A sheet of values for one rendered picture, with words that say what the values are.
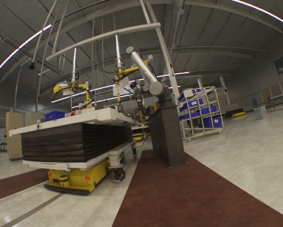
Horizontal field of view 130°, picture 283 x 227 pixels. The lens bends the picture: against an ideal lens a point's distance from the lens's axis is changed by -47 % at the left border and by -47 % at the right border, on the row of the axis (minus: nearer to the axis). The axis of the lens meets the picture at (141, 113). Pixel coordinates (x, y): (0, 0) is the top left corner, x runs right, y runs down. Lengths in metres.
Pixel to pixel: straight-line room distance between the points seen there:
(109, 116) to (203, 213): 0.98
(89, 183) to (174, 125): 1.38
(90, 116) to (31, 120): 5.57
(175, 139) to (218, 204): 1.18
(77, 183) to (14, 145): 4.58
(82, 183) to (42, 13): 11.38
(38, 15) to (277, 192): 12.71
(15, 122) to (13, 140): 0.74
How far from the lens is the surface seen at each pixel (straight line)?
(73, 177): 1.66
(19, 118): 6.17
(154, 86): 1.67
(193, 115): 4.20
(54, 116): 1.27
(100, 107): 1.49
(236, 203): 1.01
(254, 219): 0.90
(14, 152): 5.91
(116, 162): 1.61
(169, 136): 1.82
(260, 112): 6.56
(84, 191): 1.45
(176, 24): 10.24
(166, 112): 1.83
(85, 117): 1.07
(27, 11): 11.88
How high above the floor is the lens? 0.63
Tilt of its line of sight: 8 degrees up
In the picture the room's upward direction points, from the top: 9 degrees counter-clockwise
